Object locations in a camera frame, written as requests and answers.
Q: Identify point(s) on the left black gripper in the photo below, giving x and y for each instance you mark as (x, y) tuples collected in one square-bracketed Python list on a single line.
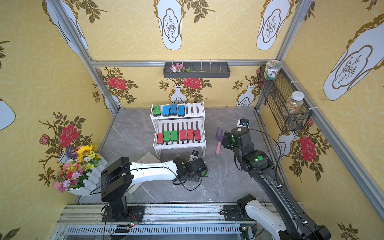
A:
[(199, 167)]

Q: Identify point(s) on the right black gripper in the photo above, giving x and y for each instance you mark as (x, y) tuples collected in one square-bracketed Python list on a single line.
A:
[(226, 140)]

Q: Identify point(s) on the green eraser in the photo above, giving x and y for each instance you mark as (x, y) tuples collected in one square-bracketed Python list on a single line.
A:
[(167, 136), (205, 174), (174, 136), (157, 110)]

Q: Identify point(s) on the blue eraser top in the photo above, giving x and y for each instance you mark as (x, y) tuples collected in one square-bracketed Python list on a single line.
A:
[(181, 111), (173, 110), (166, 110)]

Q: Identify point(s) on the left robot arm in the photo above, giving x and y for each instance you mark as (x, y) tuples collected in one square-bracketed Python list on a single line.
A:
[(117, 178)]

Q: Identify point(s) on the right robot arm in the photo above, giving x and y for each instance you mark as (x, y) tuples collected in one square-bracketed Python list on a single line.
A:
[(270, 186)]

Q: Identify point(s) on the white two-tier slatted shelf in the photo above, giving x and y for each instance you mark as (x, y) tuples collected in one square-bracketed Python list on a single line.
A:
[(194, 119)]

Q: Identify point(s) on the red eraser bottom right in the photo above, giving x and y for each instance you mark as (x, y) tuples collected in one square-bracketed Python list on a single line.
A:
[(197, 135)]

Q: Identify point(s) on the red eraser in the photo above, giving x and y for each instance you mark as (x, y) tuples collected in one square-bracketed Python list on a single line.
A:
[(183, 135), (197, 135), (160, 138), (190, 134)]

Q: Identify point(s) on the white grey work glove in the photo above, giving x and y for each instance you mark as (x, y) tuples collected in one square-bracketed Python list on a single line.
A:
[(148, 158)]

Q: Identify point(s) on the red eraser bottom left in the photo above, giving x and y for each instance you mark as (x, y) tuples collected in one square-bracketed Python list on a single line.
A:
[(160, 138)]

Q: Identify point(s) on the clear jar white lid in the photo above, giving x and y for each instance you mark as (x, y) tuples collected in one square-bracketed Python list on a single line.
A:
[(294, 103)]

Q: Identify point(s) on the jar with patterned label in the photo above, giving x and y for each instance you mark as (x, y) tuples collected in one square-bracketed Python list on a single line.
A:
[(272, 69)]

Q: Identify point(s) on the pink artificial flowers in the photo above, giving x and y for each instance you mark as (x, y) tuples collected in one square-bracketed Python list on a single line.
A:
[(180, 68)]

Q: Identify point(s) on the colourful flower bouquet basket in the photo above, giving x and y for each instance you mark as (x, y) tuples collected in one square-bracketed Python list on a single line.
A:
[(81, 173)]

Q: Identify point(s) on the purple garden fork pink handle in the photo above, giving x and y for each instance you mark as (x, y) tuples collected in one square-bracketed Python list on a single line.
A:
[(219, 136)]

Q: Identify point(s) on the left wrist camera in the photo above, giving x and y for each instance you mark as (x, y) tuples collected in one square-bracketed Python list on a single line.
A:
[(195, 154)]

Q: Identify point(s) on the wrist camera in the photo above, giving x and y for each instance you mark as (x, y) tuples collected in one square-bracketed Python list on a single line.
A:
[(195, 154), (243, 123)]

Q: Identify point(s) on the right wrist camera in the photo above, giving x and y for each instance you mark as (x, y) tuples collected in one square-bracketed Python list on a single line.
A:
[(243, 123)]

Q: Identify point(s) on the black wire wall basket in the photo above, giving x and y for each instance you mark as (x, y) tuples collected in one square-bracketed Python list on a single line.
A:
[(275, 93)]

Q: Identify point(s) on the dark grey wall tray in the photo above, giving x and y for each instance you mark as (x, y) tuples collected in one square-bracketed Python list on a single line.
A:
[(201, 69)]

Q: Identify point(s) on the metal base rail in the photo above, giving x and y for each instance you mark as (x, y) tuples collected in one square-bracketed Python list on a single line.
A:
[(249, 218)]

